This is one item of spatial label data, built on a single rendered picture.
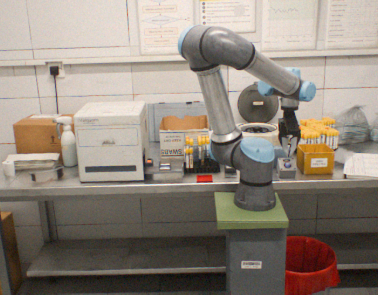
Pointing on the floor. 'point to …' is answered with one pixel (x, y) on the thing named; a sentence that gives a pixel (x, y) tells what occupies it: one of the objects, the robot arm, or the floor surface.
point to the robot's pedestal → (255, 261)
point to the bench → (57, 248)
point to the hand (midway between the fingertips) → (288, 154)
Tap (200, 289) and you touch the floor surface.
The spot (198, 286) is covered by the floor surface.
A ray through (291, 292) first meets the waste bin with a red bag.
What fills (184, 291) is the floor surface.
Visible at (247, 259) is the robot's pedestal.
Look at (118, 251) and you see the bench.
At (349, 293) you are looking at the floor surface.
